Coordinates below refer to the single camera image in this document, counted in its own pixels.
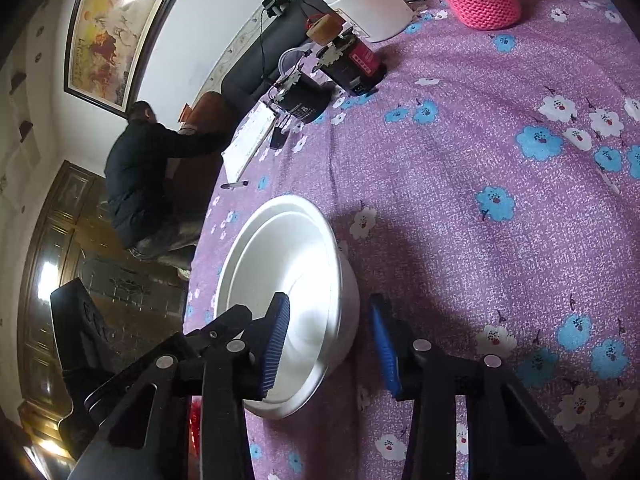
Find clear plastic container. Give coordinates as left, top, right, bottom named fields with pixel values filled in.
left=278, top=47, right=313, bottom=78

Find wooden glass-panel doors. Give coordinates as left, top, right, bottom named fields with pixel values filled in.
left=17, top=160, right=193, bottom=466

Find black tin jar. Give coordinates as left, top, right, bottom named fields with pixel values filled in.
left=267, top=72, right=335, bottom=125

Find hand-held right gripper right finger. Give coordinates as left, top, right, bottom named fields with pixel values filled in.
left=369, top=292, right=586, bottom=480

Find dark bottle with cork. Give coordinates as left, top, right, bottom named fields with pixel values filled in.
left=306, top=12, right=386, bottom=97

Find white paper booklet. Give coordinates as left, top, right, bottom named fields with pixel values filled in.
left=221, top=101, right=278, bottom=183

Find black leather sofa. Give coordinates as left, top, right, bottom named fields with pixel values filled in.
left=220, top=0, right=426, bottom=116

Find brown armchair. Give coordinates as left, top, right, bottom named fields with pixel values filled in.
left=160, top=91, right=241, bottom=271

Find white plastic jar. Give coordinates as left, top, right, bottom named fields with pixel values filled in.
left=317, top=0, right=414, bottom=43

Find large white bowl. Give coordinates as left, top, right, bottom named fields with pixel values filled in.
left=214, top=195, right=361, bottom=420

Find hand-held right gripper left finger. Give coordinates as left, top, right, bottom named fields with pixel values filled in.
left=67, top=292, right=292, bottom=480

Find framed horse painting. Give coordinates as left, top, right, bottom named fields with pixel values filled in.
left=63, top=0, right=201, bottom=121

